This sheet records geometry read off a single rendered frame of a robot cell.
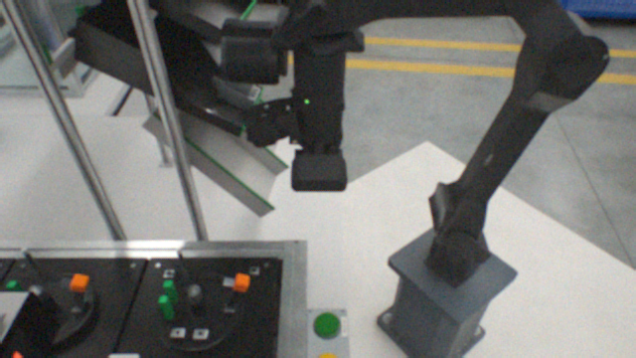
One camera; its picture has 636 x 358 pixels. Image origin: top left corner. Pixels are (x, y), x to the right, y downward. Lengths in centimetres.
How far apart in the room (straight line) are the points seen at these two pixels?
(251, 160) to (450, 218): 47
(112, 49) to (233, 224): 49
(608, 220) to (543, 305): 168
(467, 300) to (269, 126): 40
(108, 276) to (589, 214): 229
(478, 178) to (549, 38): 19
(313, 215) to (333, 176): 59
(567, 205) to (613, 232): 23
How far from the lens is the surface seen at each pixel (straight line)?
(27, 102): 170
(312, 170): 45
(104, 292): 85
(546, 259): 108
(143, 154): 130
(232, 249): 86
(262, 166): 93
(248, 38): 47
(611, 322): 104
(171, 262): 85
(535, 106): 52
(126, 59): 74
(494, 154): 55
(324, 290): 91
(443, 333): 75
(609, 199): 278
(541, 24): 46
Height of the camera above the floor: 162
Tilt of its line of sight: 42 degrees down
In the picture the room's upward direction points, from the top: straight up
